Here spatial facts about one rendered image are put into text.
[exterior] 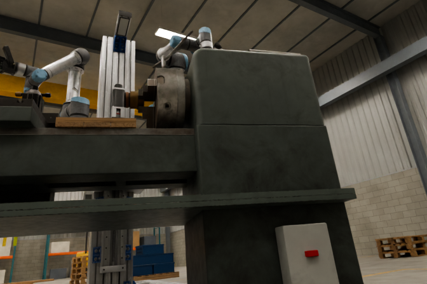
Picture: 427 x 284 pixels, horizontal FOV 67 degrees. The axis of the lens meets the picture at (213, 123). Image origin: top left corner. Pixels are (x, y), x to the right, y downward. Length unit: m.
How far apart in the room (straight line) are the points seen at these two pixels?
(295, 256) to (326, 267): 0.12
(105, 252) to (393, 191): 10.92
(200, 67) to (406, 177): 10.92
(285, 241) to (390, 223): 11.19
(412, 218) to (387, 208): 0.80
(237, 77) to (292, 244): 0.73
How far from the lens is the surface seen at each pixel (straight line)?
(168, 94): 1.43
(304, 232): 1.26
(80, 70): 2.50
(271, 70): 1.55
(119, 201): 1.12
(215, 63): 1.47
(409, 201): 12.00
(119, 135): 1.33
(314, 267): 1.27
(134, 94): 1.54
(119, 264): 2.11
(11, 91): 12.52
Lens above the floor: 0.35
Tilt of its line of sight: 23 degrees up
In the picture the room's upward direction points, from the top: 5 degrees counter-clockwise
